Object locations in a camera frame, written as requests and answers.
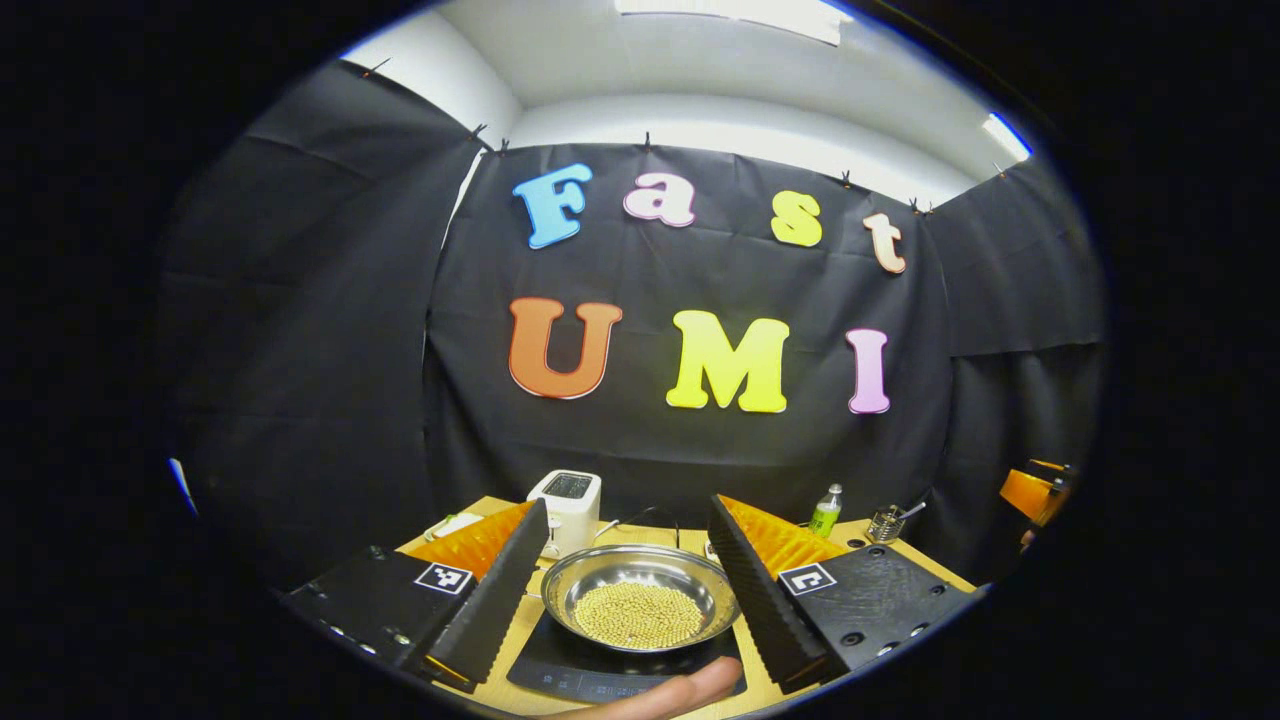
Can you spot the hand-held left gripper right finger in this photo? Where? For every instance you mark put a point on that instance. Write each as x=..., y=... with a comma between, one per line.
x=760, y=600

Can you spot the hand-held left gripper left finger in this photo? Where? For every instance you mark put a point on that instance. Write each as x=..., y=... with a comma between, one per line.
x=500, y=610

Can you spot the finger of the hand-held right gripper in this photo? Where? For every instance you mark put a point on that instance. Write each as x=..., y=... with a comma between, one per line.
x=1030, y=495

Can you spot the black induction cooktop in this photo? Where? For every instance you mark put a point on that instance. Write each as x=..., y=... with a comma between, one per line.
x=560, y=670

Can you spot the stainless steel pot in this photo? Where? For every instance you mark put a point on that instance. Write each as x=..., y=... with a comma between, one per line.
x=620, y=570

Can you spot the green label drink bottle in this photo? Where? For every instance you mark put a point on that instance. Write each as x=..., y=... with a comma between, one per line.
x=825, y=515

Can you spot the white toaster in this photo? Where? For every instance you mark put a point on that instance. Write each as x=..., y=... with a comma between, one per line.
x=570, y=515

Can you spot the white straw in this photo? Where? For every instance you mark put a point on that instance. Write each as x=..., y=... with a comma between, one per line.
x=912, y=510

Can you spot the pile of soybeans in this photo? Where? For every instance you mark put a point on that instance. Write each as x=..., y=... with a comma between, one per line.
x=638, y=615

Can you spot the black backdrop cloth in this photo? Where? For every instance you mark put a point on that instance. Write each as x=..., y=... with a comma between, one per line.
x=720, y=260

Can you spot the small ceiling light panel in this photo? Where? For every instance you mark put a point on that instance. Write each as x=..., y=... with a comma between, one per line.
x=1006, y=137

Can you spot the large ceiling light panel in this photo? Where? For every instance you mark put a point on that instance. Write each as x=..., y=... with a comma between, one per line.
x=740, y=15

